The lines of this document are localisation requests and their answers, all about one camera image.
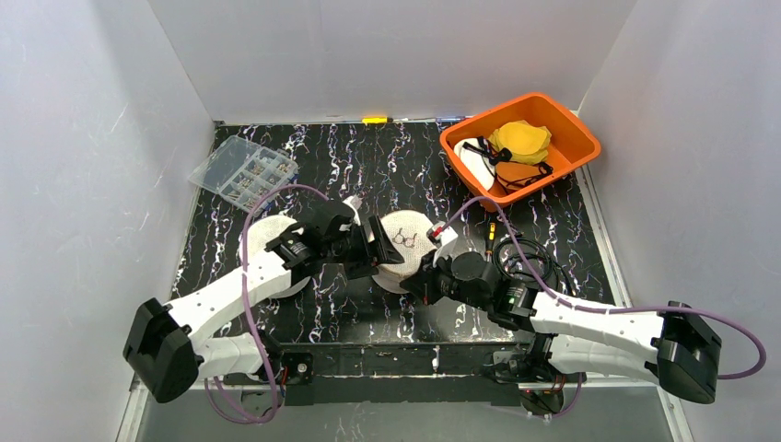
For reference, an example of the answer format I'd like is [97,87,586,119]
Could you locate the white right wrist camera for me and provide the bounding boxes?
[426,222,459,264]

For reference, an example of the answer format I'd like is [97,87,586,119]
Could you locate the white bra black straps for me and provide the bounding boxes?
[453,137,499,192]

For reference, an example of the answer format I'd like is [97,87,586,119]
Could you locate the black coiled cable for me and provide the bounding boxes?
[493,234,575,297]

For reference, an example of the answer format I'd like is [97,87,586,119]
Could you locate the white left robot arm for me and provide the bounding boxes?
[122,200,404,403]

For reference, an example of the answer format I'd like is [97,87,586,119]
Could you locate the yellow bra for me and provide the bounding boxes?
[488,120,552,165]

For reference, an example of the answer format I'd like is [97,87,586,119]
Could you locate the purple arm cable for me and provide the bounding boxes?
[202,183,331,426]
[438,194,767,422]

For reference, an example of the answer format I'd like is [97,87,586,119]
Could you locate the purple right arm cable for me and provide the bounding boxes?
[438,194,767,422]

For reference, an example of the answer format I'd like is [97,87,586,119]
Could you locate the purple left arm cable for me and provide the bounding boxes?
[202,183,331,426]

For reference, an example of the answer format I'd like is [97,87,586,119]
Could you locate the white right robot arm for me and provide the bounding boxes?
[400,252,722,404]

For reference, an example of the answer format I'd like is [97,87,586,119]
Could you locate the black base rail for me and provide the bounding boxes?
[222,341,587,408]

